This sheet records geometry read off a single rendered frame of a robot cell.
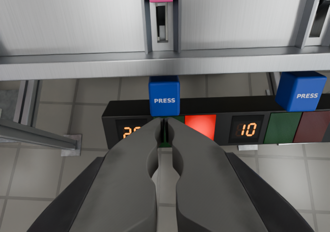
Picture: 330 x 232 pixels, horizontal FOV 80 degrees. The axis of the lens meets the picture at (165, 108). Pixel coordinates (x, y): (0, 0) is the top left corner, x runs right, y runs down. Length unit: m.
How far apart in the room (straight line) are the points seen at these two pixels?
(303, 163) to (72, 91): 1.04
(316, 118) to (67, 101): 0.92
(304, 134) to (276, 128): 0.03
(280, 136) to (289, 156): 0.76
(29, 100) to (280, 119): 0.62
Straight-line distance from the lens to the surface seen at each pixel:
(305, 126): 0.24
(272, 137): 0.23
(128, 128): 0.19
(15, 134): 0.63
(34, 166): 1.01
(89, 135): 0.92
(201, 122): 0.19
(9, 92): 1.15
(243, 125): 0.21
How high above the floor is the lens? 0.85
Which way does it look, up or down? 73 degrees down
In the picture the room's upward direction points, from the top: 2 degrees counter-clockwise
